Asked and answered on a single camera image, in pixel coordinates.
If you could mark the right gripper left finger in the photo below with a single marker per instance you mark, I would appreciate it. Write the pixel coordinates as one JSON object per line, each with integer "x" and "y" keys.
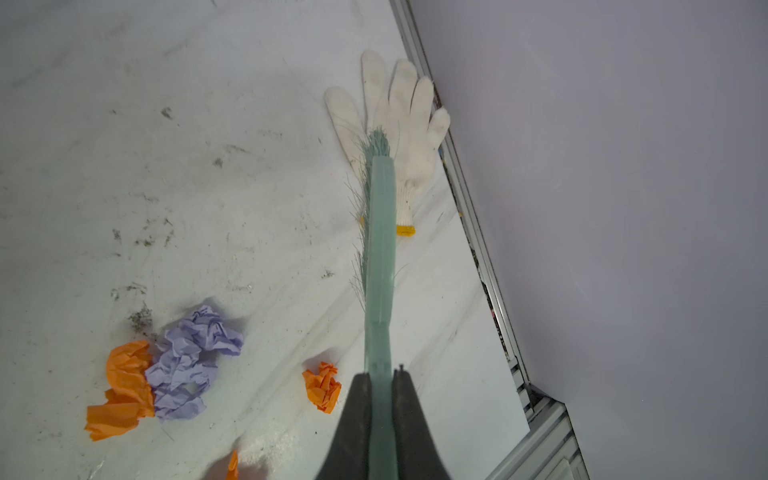
{"x": 348, "y": 455}

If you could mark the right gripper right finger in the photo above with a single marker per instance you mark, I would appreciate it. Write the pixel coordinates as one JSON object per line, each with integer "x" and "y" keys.
{"x": 417, "y": 456}

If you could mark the green hand brush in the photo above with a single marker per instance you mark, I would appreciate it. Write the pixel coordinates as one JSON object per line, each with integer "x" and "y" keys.
{"x": 376, "y": 276}

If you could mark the small orange scrap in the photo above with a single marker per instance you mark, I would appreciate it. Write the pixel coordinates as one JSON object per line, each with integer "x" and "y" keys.
{"x": 322, "y": 389}

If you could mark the purple orange scrap right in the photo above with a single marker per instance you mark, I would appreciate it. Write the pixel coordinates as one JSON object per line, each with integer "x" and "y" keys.
{"x": 233, "y": 467}

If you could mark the orange purple scrap near brush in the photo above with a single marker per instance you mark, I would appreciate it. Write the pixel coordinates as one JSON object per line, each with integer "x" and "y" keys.
{"x": 165, "y": 380}

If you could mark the white cotton glove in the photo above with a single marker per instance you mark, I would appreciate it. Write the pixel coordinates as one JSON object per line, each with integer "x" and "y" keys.
{"x": 400, "y": 103}

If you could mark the aluminium front rail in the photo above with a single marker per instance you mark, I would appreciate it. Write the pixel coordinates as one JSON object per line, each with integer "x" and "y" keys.
{"x": 550, "y": 450}

